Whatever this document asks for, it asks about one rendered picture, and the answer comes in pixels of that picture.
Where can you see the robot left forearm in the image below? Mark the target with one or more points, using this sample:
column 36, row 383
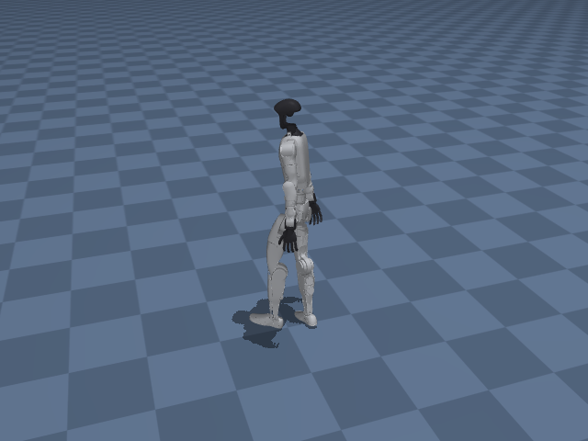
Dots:
column 290, row 203

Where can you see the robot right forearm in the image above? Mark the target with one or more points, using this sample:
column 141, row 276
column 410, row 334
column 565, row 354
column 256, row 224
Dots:
column 309, row 191

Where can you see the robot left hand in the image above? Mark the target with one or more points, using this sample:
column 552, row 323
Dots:
column 289, row 236

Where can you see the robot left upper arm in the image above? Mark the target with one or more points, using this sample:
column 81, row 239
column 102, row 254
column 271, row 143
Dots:
column 288, row 152

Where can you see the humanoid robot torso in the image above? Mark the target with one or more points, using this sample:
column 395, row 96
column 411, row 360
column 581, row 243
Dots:
column 303, row 172

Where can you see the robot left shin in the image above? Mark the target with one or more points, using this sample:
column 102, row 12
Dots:
column 275, row 290

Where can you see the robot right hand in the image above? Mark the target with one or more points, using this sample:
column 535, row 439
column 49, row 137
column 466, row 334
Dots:
column 315, row 209

